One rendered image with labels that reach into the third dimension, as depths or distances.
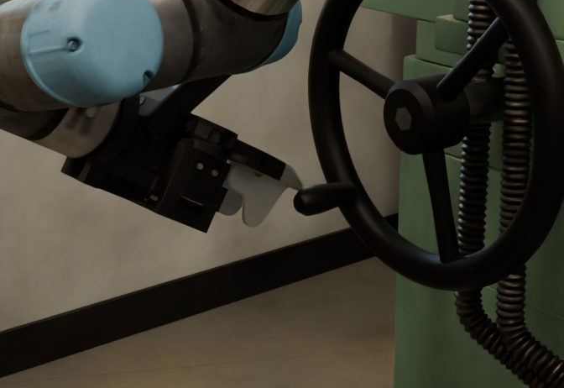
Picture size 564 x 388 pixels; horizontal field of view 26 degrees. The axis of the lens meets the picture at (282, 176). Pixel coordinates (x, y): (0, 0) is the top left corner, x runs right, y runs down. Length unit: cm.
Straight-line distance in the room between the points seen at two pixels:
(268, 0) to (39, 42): 15
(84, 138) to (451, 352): 55
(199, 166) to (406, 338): 47
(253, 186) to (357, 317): 164
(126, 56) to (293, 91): 192
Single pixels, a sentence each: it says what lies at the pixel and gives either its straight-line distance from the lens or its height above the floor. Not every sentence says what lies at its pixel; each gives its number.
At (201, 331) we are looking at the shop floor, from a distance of 254.
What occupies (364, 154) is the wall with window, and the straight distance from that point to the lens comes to 285.
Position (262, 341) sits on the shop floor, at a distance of 250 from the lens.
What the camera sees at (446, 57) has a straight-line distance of 121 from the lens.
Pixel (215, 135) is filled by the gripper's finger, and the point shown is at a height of 80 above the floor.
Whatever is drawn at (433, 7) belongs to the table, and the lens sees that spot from 122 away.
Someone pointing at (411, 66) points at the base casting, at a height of 79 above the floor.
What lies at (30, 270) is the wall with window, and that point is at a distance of 237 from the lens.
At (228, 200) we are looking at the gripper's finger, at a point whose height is 73.
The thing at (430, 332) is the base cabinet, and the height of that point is 51.
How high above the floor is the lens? 105
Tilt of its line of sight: 17 degrees down
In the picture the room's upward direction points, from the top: straight up
